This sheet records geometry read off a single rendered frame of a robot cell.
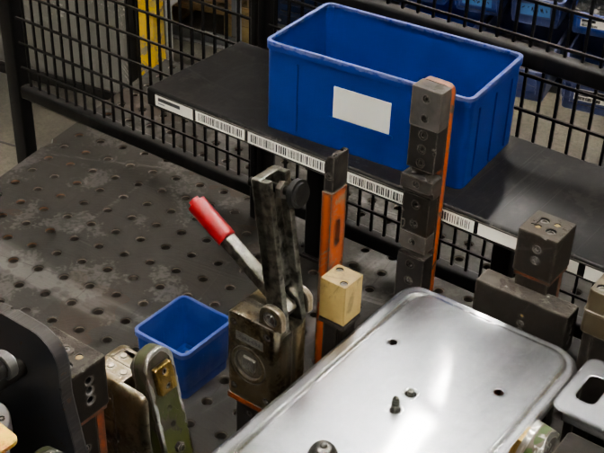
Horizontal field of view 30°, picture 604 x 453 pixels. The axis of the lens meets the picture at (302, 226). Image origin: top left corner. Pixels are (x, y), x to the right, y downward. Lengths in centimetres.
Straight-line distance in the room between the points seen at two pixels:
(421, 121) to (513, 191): 19
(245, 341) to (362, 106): 41
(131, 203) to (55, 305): 31
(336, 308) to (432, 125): 26
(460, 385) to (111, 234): 91
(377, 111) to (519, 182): 21
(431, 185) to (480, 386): 29
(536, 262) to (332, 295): 25
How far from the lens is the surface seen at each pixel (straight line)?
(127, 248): 191
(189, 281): 182
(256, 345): 119
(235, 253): 117
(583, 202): 147
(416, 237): 142
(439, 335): 125
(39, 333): 96
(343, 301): 121
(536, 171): 152
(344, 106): 148
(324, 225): 121
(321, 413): 114
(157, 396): 107
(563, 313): 132
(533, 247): 131
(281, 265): 113
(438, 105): 132
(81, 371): 102
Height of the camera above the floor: 178
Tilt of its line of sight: 33 degrees down
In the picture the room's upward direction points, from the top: 2 degrees clockwise
